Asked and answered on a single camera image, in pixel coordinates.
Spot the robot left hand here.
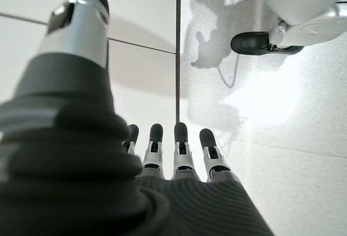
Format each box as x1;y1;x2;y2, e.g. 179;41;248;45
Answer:
0;0;274;236

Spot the narrow white cabinet door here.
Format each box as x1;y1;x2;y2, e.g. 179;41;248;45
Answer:
0;0;177;54

